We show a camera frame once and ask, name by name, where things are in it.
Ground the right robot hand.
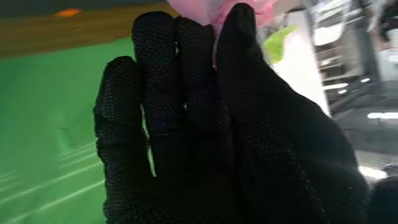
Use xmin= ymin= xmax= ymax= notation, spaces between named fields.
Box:
xmin=92 ymin=2 xmax=371 ymax=224

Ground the large pink flower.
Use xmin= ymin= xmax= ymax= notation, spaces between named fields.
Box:
xmin=165 ymin=0 xmax=300 ymax=65

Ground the dark mat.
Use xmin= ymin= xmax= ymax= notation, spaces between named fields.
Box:
xmin=0 ymin=0 xmax=170 ymax=19

